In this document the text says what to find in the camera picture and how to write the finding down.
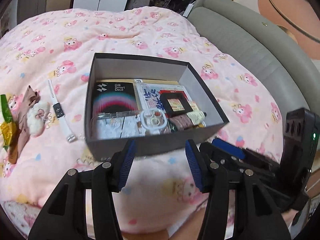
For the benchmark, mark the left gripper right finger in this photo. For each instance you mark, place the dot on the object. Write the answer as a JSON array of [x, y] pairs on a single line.
[[199, 165]]

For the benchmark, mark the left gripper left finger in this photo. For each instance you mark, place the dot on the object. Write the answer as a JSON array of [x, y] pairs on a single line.
[[122, 163]]

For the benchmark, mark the white smartwatch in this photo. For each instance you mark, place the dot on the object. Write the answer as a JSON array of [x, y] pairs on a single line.
[[60, 115]]

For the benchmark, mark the white fluffy plush toy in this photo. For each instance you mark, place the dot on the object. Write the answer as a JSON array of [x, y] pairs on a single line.
[[36, 118]]

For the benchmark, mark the wooden comb with tassel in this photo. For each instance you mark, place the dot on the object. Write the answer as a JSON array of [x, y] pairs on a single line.
[[13, 149]]

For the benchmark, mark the green yellow corn package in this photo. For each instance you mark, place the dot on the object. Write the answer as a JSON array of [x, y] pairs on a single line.
[[8, 124]]

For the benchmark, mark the person's right hand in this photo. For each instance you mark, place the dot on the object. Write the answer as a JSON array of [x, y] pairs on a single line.
[[289, 216]]

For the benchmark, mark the cream sachet packet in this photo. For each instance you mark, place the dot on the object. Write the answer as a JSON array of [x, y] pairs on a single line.
[[196, 116]]

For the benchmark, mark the grey padded headboard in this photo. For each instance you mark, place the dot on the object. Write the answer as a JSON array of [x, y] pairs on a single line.
[[262, 48]]

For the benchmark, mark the black Smart Devil booklet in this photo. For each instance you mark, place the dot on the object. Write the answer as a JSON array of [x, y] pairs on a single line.
[[113, 97]]

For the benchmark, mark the black framed small box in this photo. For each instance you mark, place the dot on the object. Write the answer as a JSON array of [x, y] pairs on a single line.
[[175, 104]]

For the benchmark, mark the dark grey cardboard box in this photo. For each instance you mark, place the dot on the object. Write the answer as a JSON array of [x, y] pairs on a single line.
[[134, 69]]

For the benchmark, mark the pink cartoon print blanket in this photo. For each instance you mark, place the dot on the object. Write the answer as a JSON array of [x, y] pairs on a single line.
[[60, 46]]

